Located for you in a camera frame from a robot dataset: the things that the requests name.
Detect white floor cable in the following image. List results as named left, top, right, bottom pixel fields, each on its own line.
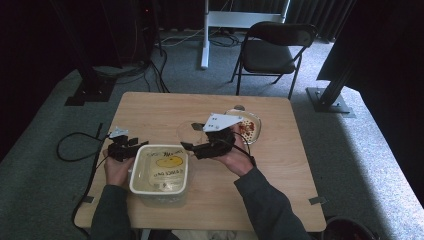
left=159, top=27, right=205, bottom=48

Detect person's left hand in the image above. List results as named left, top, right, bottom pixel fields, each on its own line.
left=102, top=149, right=135, bottom=187

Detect bowl of food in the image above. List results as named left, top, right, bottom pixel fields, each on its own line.
left=224, top=108, right=263, bottom=145

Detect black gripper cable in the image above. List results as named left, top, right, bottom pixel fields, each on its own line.
left=55, top=122, right=112, bottom=238
left=232, top=131, right=257, bottom=167

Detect white metal stand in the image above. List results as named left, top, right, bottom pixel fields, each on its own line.
left=199, top=0, right=291, bottom=70

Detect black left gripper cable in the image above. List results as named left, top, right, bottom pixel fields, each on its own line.
left=55, top=122, right=112, bottom=238

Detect clear white-rimmed plastic container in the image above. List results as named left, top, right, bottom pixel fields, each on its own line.
left=128, top=143, right=190, bottom=207

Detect dark curtain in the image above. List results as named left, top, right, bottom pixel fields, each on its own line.
left=229, top=0, right=356, bottom=42

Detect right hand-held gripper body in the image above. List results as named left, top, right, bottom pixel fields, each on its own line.
left=192, top=112, right=245, bottom=161

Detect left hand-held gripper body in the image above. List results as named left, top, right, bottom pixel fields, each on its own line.
left=106, top=126, right=140, bottom=163

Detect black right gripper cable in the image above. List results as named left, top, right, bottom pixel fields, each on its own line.
left=232, top=131, right=257, bottom=167

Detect clear round lid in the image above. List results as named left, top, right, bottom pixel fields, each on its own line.
left=175, top=120, right=209, bottom=148

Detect red food scraps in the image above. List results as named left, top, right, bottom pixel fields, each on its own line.
left=240, top=120, right=256, bottom=136

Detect black floor cable bundle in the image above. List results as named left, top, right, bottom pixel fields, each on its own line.
left=93, top=46, right=171, bottom=94

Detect dark round bin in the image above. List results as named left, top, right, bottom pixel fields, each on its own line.
left=321, top=216, right=380, bottom=240

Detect person's lap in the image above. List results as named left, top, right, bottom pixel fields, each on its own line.
left=171, top=229, right=258, bottom=240

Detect person's right hand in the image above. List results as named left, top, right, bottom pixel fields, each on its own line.
left=213, top=124, right=257, bottom=178

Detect black metal stand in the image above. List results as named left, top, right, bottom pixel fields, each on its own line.
left=305, top=59, right=356, bottom=119
left=49, top=0, right=116, bottom=107

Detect black folding chair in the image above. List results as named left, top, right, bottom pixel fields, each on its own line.
left=229, top=20, right=318, bottom=100

